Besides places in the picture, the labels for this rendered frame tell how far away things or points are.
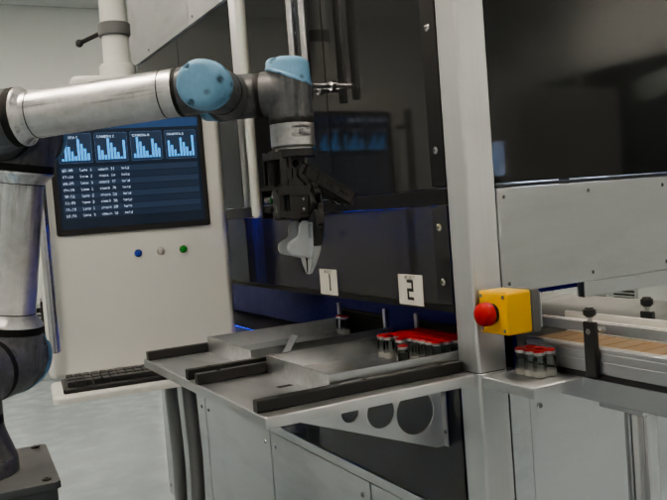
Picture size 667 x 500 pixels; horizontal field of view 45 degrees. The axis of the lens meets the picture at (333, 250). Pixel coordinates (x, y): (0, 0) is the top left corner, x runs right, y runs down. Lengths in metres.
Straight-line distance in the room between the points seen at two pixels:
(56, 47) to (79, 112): 5.62
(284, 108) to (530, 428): 0.72
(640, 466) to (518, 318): 0.30
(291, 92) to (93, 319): 1.05
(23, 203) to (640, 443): 1.12
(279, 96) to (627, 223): 0.74
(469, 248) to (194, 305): 1.02
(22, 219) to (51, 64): 5.41
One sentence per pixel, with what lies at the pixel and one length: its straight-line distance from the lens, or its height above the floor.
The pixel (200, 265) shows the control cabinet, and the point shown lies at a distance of 2.22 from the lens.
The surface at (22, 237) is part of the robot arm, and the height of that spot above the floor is 1.18.
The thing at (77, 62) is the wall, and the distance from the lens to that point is 6.94.
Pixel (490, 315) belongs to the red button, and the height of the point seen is 0.99.
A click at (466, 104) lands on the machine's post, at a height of 1.35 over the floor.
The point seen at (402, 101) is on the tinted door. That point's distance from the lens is 1.57.
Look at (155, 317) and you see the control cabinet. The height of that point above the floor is 0.93.
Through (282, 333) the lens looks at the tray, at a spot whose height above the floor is 0.90.
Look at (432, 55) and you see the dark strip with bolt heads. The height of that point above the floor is 1.45.
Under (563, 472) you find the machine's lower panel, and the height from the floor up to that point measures 0.67.
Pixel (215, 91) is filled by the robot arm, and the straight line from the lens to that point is 1.22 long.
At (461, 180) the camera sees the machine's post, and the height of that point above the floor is 1.22.
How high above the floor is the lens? 1.19
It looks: 3 degrees down
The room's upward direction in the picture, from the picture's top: 4 degrees counter-clockwise
